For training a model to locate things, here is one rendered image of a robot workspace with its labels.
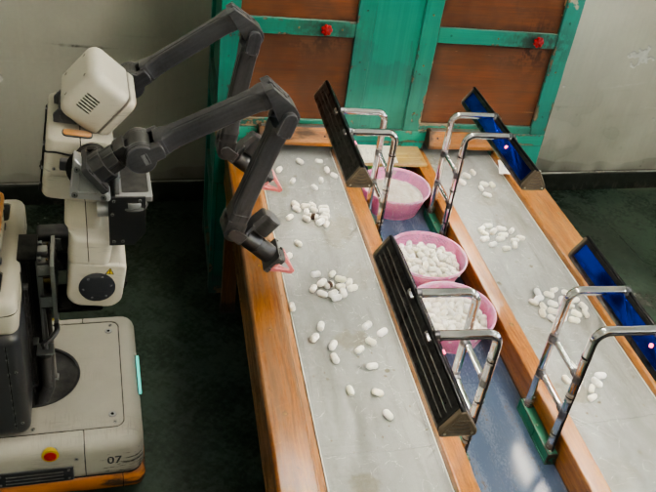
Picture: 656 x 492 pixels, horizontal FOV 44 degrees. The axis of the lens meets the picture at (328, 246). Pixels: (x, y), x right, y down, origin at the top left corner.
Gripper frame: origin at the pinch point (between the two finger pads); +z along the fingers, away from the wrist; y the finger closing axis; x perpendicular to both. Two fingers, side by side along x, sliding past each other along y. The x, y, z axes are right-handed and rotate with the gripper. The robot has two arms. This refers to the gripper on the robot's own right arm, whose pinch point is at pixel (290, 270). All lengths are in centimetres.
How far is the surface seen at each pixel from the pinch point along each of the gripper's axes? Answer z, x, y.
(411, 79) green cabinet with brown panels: 27, -56, 90
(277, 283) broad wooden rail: 0.9, 6.3, 0.7
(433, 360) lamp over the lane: -3, -33, -70
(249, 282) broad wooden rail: -5.7, 11.7, 1.0
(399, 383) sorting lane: 24.3, -10.2, -40.5
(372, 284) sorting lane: 25.4, -11.8, 2.7
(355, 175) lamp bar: -3.7, -32.3, 10.7
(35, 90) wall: -58, 75, 165
